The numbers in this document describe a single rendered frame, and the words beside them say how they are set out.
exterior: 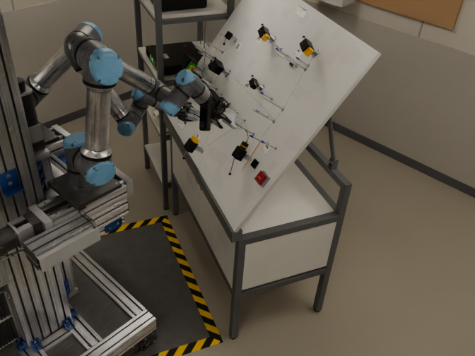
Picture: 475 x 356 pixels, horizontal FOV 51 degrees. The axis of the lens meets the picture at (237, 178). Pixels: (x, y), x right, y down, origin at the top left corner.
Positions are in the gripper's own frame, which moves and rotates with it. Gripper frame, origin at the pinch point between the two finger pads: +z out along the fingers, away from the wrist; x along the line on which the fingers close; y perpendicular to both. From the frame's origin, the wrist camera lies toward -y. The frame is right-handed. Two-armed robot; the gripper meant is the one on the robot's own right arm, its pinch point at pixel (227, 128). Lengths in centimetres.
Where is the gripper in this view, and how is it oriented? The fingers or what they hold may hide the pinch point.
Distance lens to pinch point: 225.9
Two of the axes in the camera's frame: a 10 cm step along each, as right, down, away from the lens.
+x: -7.5, -1.0, 6.5
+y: 3.9, -8.6, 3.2
